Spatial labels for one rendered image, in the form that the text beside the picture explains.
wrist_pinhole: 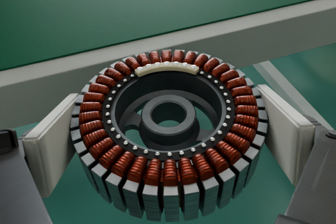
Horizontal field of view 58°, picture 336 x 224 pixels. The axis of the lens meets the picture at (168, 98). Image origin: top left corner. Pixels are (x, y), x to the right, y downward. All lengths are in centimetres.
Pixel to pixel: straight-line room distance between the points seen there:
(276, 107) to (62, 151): 11
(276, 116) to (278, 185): 92
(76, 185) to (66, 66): 84
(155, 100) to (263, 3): 19
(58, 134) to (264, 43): 23
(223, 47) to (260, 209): 78
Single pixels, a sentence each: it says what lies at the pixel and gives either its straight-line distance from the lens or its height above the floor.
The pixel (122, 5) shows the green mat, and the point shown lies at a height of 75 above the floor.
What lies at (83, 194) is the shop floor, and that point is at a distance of 106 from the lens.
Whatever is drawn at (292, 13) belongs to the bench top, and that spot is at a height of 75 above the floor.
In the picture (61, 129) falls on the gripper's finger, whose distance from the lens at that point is 17.
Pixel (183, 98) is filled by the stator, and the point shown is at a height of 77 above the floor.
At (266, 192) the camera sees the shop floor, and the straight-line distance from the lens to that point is 105.
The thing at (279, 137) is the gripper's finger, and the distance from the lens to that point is 16.
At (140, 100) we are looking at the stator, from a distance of 21.
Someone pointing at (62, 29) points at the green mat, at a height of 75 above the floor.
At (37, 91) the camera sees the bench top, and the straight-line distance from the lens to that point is 28.
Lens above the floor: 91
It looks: 46 degrees down
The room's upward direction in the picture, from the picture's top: 3 degrees counter-clockwise
